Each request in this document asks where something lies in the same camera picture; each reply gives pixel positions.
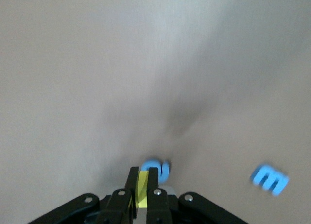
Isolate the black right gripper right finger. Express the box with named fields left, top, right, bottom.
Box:
left=145, top=167, right=249, bottom=224

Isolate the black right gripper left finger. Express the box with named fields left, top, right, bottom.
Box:
left=26, top=166, right=140, bottom=224

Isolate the yellow small letter n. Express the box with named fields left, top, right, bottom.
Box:
left=135, top=170, right=149, bottom=208

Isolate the blue small letter a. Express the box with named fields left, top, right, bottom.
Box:
left=140, top=158, right=172, bottom=185

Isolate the blue small letter m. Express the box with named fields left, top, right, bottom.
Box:
left=250, top=163, right=290, bottom=197

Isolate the brown table cover sheet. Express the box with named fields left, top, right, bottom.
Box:
left=0, top=0, right=311, bottom=224

